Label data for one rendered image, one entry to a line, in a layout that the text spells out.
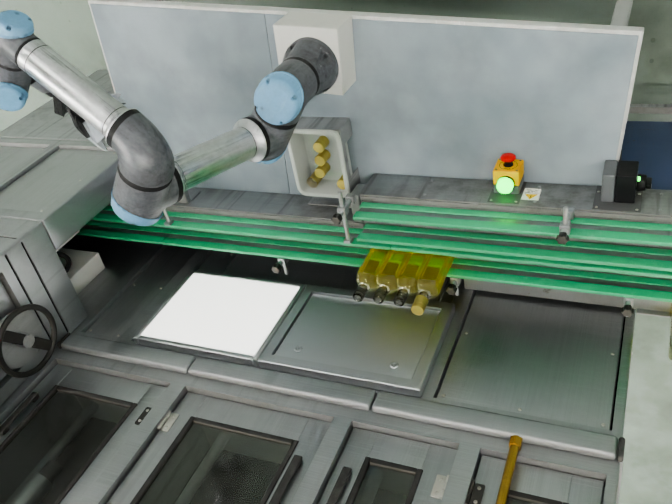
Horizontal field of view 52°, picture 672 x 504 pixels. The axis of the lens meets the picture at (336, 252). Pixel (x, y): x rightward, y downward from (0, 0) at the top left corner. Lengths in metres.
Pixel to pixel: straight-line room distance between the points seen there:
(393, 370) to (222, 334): 0.54
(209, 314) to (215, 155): 0.64
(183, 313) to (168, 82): 0.73
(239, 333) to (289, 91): 0.74
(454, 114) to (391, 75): 0.20
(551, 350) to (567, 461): 0.36
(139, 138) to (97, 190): 0.91
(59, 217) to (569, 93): 1.50
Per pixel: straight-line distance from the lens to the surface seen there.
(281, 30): 1.91
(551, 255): 1.86
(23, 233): 2.19
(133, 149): 1.48
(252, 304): 2.14
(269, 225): 2.18
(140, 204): 1.55
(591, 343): 1.94
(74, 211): 2.31
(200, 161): 1.65
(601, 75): 1.84
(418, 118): 1.98
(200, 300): 2.23
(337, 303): 2.07
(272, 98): 1.72
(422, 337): 1.91
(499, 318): 2.01
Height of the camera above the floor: 2.44
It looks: 46 degrees down
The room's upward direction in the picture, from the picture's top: 147 degrees counter-clockwise
